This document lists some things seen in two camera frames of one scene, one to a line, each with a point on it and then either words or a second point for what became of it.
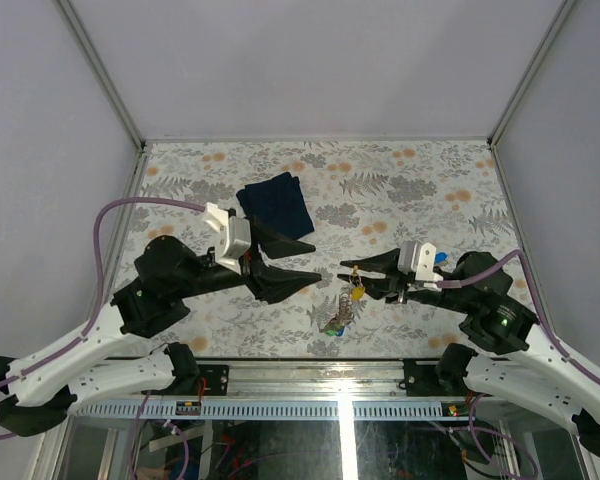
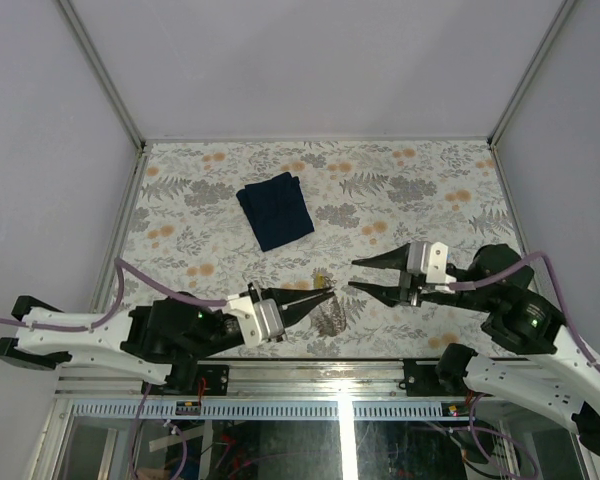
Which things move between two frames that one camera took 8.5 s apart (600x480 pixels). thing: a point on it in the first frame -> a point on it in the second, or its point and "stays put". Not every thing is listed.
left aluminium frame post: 102,73 stays put
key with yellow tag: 357,289 -> 322,281
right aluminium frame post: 557,20 stays put
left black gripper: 268,282 -> 295,303
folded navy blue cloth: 280,202 stays put
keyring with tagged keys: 337,325 -> 330,318
